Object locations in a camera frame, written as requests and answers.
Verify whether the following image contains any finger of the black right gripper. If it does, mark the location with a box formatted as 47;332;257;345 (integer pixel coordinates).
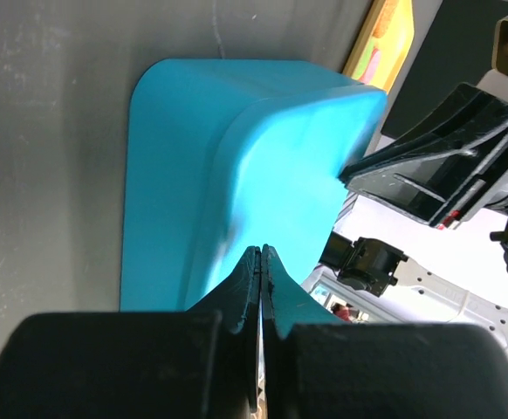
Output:
340;83;508;228

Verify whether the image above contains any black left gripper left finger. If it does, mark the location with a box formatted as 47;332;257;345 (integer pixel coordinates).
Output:
0;247;261;418

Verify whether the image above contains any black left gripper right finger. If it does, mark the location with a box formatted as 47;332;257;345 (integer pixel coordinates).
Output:
261;245;508;418

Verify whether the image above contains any blue tin lid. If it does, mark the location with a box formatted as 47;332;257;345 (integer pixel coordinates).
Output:
184;84;387;307

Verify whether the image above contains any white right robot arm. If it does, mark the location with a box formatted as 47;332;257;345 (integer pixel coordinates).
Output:
320;16;508;354

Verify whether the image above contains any yellow plastic tray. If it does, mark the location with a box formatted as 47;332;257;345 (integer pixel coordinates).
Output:
343;0;415;93

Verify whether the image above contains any green round cookie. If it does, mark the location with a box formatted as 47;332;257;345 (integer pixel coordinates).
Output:
353;38;381;84

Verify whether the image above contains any orange dotted round cookie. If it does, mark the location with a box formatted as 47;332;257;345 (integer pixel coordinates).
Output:
369;0;400;38

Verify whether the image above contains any blue cookie tin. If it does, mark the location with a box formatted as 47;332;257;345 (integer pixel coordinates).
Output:
120;58;362;311

